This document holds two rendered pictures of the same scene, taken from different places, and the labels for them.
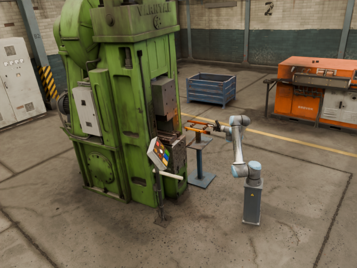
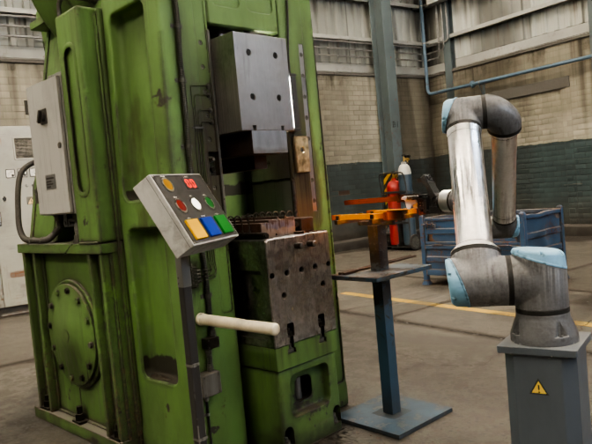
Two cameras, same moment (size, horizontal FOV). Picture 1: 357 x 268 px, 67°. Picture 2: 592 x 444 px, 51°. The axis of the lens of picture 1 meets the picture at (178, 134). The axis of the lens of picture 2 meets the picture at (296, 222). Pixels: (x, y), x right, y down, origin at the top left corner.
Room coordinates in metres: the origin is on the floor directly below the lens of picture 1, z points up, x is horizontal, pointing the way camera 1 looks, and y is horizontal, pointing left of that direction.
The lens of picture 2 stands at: (0.71, -0.63, 1.11)
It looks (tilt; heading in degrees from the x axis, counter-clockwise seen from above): 3 degrees down; 14
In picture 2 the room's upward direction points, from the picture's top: 5 degrees counter-clockwise
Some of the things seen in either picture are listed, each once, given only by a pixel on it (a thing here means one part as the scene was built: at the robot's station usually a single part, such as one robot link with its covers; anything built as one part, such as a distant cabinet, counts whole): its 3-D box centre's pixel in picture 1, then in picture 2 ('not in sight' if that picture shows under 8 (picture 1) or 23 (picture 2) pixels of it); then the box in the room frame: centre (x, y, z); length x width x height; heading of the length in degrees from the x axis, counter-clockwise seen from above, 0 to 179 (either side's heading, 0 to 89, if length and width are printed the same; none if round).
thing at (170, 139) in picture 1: (160, 136); (246, 227); (3.39, 0.26, 0.96); 0.42 x 0.20 x 0.09; 58
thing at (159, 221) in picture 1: (162, 217); not in sight; (2.76, 0.30, 0.05); 0.22 x 0.22 x 0.09; 58
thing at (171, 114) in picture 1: (158, 112); (238, 147); (3.39, 0.26, 1.32); 0.42 x 0.20 x 0.10; 58
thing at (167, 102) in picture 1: (157, 94); (240, 92); (3.43, 0.23, 1.56); 0.42 x 0.39 x 0.40; 58
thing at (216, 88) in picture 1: (211, 89); (490, 246); (7.26, -1.01, 0.36); 1.20 x 0.80 x 0.72; 54
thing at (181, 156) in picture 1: (163, 151); (259, 284); (3.44, 0.24, 0.69); 0.56 x 0.38 x 0.45; 58
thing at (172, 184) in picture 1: (166, 176); (269, 381); (3.44, 0.24, 0.23); 0.55 x 0.37 x 0.47; 58
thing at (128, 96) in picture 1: (137, 131); (168, 191); (3.22, 0.54, 1.15); 0.44 x 0.26 x 2.30; 58
